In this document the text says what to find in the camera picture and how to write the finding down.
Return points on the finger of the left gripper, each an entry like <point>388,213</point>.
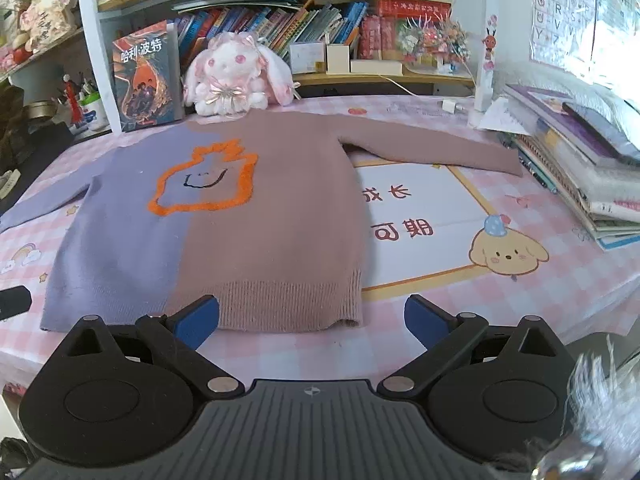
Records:
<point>14,301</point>

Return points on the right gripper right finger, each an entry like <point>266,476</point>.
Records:
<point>448,341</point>

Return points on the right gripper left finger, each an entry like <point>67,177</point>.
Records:
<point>174,341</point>

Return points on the purple and pink sweater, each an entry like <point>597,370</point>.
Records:
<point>265,213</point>

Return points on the dark olive jacket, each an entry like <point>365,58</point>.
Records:
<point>15,145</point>

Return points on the white cream jar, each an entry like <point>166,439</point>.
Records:
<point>94,113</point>

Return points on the red hanging tassel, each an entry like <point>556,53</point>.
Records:
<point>77,116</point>

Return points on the white paper note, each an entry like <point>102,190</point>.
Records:
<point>498,118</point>

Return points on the white charger plug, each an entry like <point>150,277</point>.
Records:
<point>451,106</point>

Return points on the stack of books right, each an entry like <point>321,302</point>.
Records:
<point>580,156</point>

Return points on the pink white bunny plush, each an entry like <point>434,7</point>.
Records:
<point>235,74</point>

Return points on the Harry Potter book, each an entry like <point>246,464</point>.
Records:
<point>146,69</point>

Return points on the flat beige box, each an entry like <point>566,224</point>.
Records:
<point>376,67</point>

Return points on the colourful toy bouquet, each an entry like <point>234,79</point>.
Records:
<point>428,44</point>

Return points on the beige wooden pen holder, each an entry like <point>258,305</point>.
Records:
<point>337,59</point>

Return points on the red boxed book set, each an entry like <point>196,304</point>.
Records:
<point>377,30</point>

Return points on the small white box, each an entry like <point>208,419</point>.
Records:
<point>307,57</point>

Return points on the wooden bookshelf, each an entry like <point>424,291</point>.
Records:
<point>107,20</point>

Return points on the row of colourful books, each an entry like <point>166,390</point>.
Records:
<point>275,23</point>

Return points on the alphabet wall poster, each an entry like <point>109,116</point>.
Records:
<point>594,40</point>

